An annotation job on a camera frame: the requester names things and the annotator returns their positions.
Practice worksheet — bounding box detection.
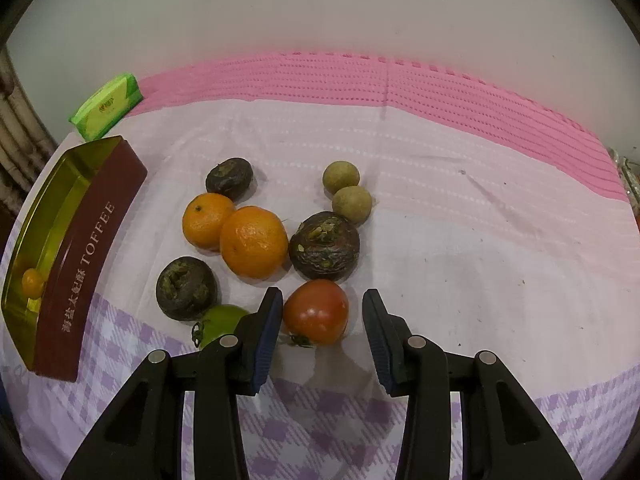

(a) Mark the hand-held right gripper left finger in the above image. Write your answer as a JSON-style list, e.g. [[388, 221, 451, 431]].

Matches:
[[62, 287, 284, 480]]

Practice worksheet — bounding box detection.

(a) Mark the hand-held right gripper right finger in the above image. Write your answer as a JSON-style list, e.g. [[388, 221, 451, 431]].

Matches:
[[362, 289, 583, 480]]

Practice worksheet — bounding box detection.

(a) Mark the red tomato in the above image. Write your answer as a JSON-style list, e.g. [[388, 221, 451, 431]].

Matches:
[[280, 279, 350, 349]]

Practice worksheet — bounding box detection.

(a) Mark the green lime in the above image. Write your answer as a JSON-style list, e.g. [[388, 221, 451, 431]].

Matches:
[[191, 304, 251, 351]]

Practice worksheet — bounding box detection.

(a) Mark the large orange mandarin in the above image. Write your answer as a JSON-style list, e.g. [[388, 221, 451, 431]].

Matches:
[[219, 205, 290, 279]]

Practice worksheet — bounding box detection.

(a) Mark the medium dark water chestnut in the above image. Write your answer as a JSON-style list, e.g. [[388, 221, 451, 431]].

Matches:
[[155, 256, 219, 321]]

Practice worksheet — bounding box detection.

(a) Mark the large dark water chestnut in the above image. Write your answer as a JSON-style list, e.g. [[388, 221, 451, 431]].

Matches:
[[288, 211, 361, 282]]

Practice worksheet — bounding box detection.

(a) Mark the small orange mandarin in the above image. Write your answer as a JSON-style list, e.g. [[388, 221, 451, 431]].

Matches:
[[182, 192, 236, 251]]

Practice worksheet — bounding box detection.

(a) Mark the maroon and gold tin box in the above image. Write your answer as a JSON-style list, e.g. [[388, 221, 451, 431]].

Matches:
[[0, 135, 148, 383]]

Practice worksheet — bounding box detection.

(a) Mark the tan longan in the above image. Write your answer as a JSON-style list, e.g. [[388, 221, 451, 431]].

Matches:
[[332, 186, 373, 225], [322, 161, 361, 196]]

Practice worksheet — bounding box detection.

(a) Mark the pink white checked blanket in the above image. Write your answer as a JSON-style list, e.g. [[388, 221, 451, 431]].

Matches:
[[0, 51, 640, 480]]

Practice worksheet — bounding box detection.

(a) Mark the small dark water chestnut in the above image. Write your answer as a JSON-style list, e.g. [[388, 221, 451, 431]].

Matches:
[[205, 157, 254, 200]]

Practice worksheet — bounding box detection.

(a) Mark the green tissue packet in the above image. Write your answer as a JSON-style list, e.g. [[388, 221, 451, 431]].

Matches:
[[68, 74, 144, 142]]

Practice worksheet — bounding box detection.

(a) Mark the shiny plastic packet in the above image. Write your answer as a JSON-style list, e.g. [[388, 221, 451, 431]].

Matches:
[[609, 147, 640, 223]]

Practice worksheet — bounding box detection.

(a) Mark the brown wooden furniture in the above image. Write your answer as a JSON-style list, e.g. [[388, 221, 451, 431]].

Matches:
[[0, 45, 57, 196]]

